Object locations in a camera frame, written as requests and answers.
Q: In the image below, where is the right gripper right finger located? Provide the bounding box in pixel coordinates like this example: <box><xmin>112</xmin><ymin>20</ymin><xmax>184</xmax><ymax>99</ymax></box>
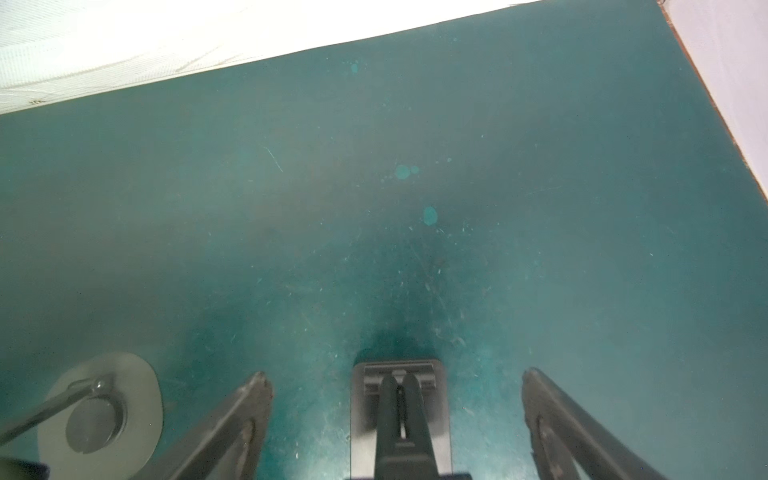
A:
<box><xmin>521</xmin><ymin>368</ymin><xmax>664</xmax><ymax>479</ymax></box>

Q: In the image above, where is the purple phone stand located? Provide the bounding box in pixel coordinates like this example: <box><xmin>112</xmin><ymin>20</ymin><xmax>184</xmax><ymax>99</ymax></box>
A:
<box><xmin>1</xmin><ymin>352</ymin><xmax>164</xmax><ymax>479</ymax></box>

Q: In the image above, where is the black folding phone stand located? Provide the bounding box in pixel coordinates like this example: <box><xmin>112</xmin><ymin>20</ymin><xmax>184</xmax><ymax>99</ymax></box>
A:
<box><xmin>350</xmin><ymin>359</ymin><xmax>471</xmax><ymax>479</ymax></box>

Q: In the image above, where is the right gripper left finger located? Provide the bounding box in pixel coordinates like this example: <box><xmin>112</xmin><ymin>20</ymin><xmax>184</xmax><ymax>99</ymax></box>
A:
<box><xmin>134</xmin><ymin>372</ymin><xmax>274</xmax><ymax>479</ymax></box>

